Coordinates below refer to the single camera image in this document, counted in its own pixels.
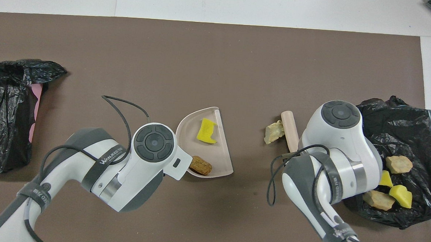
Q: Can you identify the notched yellow sponge piece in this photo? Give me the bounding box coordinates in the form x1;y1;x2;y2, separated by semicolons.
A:
196;118;218;144

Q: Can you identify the beige plastic dustpan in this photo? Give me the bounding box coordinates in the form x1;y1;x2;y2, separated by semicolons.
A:
173;105;237;180

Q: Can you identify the brown cork lump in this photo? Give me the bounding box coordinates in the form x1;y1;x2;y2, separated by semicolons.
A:
189;155;213;176

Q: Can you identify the beige foam chunk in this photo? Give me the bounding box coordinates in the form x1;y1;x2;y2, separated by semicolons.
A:
362;188;396;211
264;119;287;145
385;155;414;175

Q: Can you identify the pink plastic bin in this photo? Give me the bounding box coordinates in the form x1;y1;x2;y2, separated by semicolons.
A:
28;83;43;143

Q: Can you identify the black trash bag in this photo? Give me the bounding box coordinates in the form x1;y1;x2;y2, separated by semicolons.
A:
337;93;431;231
0;57;68;178

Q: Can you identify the brown table mat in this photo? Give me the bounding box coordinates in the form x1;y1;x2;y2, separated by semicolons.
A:
0;11;431;242

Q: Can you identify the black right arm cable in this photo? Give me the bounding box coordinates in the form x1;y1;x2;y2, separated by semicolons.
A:
264;142;410;242

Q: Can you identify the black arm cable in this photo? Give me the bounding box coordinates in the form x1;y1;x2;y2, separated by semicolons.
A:
21;91;151;242
264;142;410;242

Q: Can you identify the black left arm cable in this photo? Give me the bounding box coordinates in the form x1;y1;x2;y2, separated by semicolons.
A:
21;91;151;242

